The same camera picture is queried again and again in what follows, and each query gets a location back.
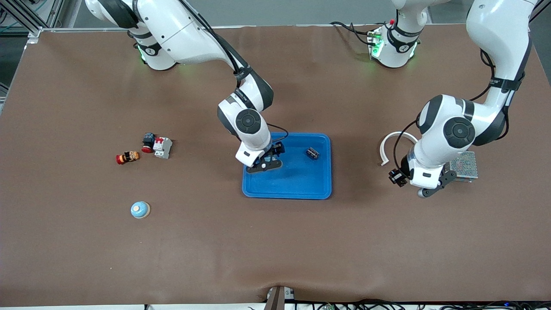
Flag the blue plastic tray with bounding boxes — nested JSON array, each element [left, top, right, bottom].
[[241, 132, 332, 200]]

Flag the white curved plastic clamp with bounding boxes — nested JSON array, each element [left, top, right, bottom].
[[379, 131, 419, 167]]

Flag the metal mesh power supply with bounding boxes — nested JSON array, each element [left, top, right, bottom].
[[450, 151, 479, 183]]

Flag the red emergency button orange body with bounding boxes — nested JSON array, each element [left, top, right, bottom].
[[115, 151, 141, 165]]

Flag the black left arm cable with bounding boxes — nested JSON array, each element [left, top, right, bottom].
[[393, 47, 511, 174]]

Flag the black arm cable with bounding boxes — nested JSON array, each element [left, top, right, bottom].
[[393, 47, 511, 174], [179, 0, 289, 145]]

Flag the white circuit breaker red switch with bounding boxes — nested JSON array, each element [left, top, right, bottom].
[[153, 136, 173, 160]]

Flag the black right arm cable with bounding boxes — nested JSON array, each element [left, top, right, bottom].
[[179, 0, 289, 145]]

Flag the black base cables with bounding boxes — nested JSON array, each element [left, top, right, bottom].
[[330, 21, 376, 47]]

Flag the grey metal bracket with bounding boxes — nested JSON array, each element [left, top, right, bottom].
[[263, 285, 296, 310]]

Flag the aluminium frame corner post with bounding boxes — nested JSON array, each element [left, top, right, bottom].
[[0, 0, 66, 43]]

